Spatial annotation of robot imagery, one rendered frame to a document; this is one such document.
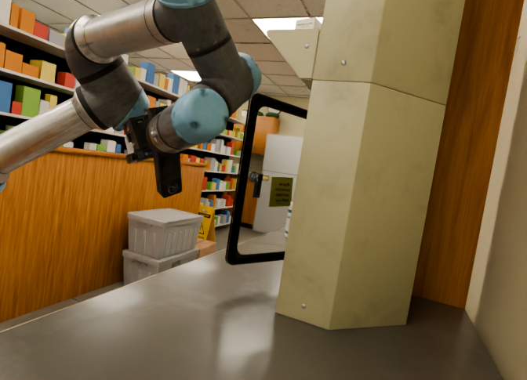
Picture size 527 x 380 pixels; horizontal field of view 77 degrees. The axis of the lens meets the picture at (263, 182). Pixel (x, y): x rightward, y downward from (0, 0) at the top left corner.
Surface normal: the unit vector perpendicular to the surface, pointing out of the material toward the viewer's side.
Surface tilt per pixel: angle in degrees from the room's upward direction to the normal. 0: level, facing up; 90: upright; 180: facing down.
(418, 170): 90
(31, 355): 0
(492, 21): 90
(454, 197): 90
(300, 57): 90
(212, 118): 77
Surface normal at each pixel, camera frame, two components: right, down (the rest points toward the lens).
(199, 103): 0.61, -0.09
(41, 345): 0.15, -0.99
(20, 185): 0.91, 0.16
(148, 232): -0.39, 0.08
